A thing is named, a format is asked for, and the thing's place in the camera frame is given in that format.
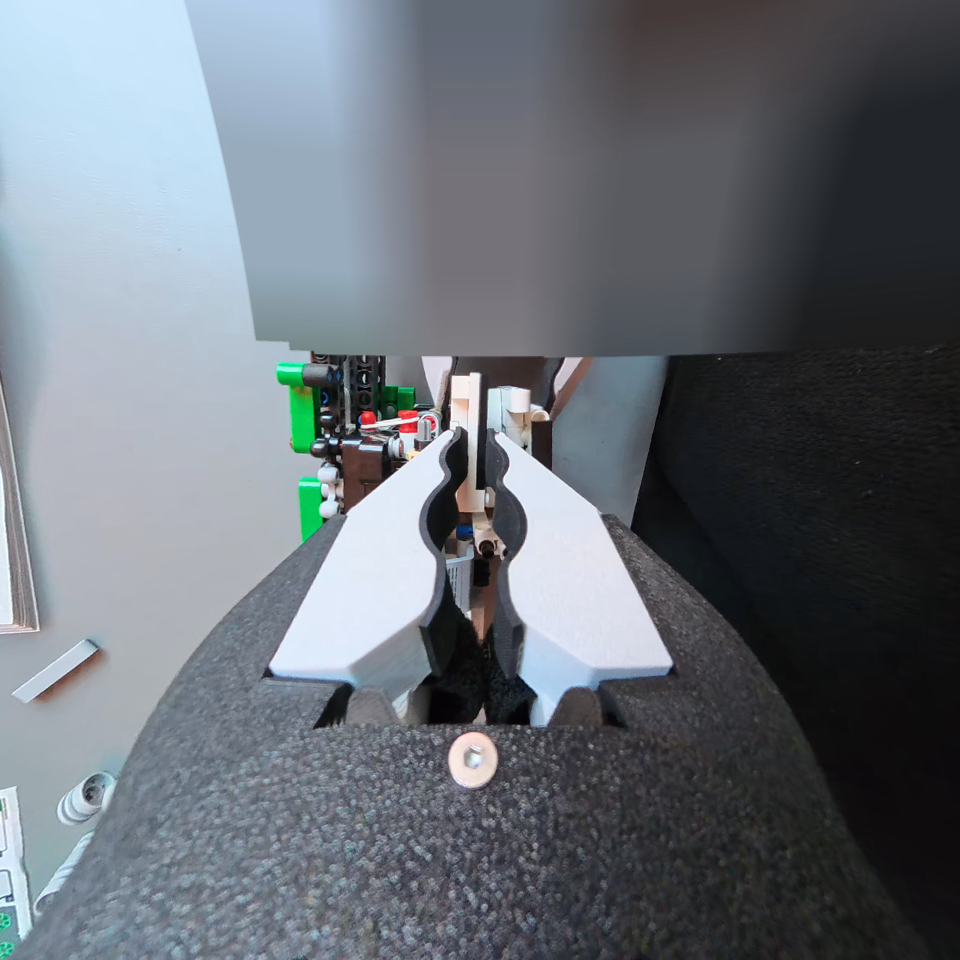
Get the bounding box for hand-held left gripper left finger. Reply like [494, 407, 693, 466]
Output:
[267, 429, 482, 726]

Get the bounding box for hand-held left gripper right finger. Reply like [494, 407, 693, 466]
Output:
[485, 431, 674, 726]

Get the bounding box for lego truck model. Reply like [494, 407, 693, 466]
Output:
[275, 352, 557, 646]

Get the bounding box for grey lego beam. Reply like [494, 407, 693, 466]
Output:
[10, 638, 101, 704]

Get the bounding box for lego instruction booklet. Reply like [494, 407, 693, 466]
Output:
[0, 366, 40, 635]

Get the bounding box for white cylindrical Lego connector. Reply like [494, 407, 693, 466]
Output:
[33, 770, 118, 912]

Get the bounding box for green and white sticker sheet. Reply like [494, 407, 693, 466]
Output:
[0, 785, 33, 947]

